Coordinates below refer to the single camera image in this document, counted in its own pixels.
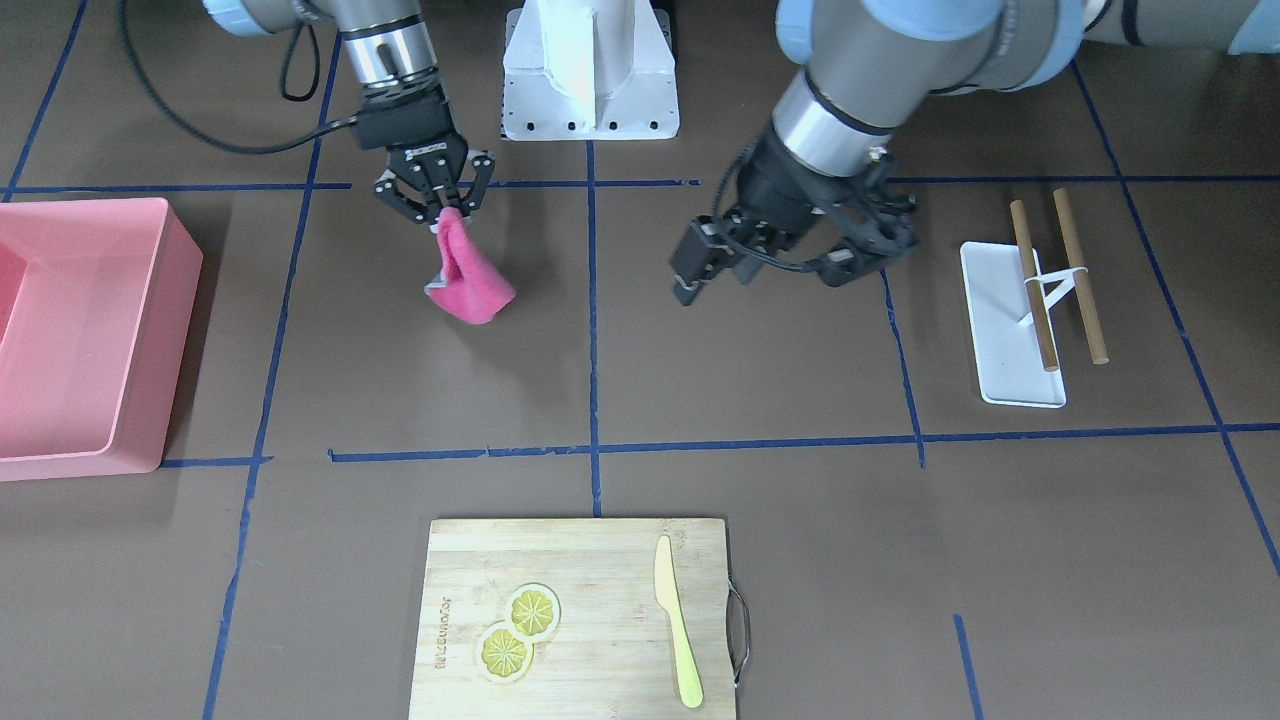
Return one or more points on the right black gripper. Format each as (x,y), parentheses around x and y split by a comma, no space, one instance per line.
(432,162)

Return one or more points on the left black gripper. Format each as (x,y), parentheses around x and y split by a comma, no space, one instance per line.
(779,186)

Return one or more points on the pink microfiber cloth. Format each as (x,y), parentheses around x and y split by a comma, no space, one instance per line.
(468,286)

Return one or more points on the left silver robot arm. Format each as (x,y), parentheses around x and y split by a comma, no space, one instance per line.
(866,66)

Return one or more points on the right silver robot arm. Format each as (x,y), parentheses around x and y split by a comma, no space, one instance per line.
(385,42)

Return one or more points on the yellow plastic knife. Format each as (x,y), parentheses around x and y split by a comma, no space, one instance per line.
(688,679)

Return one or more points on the white rack tray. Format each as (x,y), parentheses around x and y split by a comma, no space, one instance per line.
(1006,346)

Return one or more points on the lemon slice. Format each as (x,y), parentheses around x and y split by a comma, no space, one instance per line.
(533,612)
(502,656)

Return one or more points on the pink plastic bin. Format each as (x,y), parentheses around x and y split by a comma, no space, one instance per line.
(97,297)

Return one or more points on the bamboo cutting board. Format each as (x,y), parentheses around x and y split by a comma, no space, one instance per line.
(611,657)

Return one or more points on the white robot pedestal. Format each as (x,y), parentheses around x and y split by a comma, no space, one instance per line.
(589,71)

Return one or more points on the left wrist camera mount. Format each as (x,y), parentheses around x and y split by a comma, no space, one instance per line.
(875,223)

